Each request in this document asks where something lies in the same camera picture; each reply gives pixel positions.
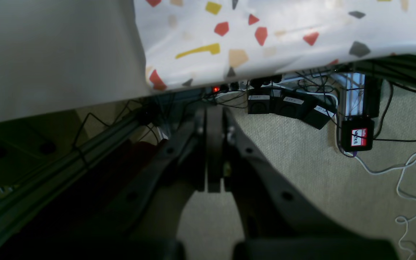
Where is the white thin cable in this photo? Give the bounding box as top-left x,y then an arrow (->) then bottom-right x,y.
352,152 -> 416,257

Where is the black box with red label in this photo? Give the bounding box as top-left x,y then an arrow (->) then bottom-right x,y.
340,118 -> 374,152

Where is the black power strip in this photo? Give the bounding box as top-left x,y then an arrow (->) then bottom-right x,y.
208,74 -> 338,100

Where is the aluminium table frame rail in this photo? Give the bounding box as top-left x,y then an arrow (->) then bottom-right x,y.
0,109 -> 141,247

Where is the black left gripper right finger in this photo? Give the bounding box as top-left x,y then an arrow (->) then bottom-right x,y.
213,108 -> 398,260

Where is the terrazzo patterned white tablecloth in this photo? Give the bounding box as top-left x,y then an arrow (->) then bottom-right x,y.
133,0 -> 416,91

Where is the black power adapter brick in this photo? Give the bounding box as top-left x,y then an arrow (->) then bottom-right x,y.
247,93 -> 271,114

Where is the black thick cable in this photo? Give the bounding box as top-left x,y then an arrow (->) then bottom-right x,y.
372,78 -> 416,143

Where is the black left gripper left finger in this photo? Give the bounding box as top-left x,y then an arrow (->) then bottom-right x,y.
0,108 -> 207,260

